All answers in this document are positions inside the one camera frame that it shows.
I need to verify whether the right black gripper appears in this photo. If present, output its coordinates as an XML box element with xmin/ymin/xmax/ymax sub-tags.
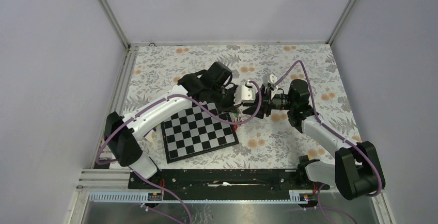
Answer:
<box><xmin>243</xmin><ymin>84</ymin><xmax>295</xmax><ymax>120</ymax></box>

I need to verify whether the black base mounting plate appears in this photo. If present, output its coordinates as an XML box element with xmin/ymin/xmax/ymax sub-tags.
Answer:
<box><xmin>128</xmin><ymin>169</ymin><xmax>321</xmax><ymax>199</ymax></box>

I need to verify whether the purple cable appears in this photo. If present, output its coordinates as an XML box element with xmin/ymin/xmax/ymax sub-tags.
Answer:
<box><xmin>272</xmin><ymin>60</ymin><xmax>383</xmax><ymax>224</ymax></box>
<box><xmin>95</xmin><ymin>79</ymin><xmax>263</xmax><ymax>224</ymax></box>

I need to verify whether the black white chessboard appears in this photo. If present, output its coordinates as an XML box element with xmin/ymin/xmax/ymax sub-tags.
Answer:
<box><xmin>161</xmin><ymin>104</ymin><xmax>239</xmax><ymax>163</ymax></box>

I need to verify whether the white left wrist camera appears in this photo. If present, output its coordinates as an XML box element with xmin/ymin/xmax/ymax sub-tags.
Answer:
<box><xmin>234</xmin><ymin>82</ymin><xmax>256</xmax><ymax>105</ymax></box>

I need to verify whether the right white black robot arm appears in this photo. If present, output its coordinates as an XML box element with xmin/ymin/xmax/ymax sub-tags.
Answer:
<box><xmin>236</xmin><ymin>79</ymin><xmax>386</xmax><ymax>200</ymax></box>

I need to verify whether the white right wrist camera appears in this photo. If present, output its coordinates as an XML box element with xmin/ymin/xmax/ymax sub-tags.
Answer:
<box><xmin>262</xmin><ymin>73</ymin><xmax>277</xmax><ymax>88</ymax></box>

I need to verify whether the floral patterned table mat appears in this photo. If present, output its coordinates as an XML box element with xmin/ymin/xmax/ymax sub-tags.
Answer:
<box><xmin>123</xmin><ymin>44</ymin><xmax>361</xmax><ymax>169</ymax></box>

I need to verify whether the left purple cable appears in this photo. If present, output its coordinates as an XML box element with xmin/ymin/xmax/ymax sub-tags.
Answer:
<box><xmin>95</xmin><ymin>79</ymin><xmax>263</xmax><ymax>224</ymax></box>

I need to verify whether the grey slotted cable duct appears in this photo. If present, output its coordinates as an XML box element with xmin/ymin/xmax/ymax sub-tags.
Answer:
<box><xmin>88</xmin><ymin>190</ymin><xmax>308</xmax><ymax>204</ymax></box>

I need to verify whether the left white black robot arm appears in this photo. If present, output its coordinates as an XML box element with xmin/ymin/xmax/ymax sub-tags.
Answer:
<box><xmin>104</xmin><ymin>62</ymin><xmax>243</xmax><ymax>188</ymax></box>

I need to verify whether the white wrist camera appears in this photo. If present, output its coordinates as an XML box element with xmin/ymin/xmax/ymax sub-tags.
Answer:
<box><xmin>234</xmin><ymin>82</ymin><xmax>256</xmax><ymax>105</ymax></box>
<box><xmin>262</xmin><ymin>73</ymin><xmax>277</xmax><ymax>88</ymax></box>

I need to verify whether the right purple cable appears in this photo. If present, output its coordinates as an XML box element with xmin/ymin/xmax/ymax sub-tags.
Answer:
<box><xmin>272</xmin><ymin>60</ymin><xmax>383</xmax><ymax>224</ymax></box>

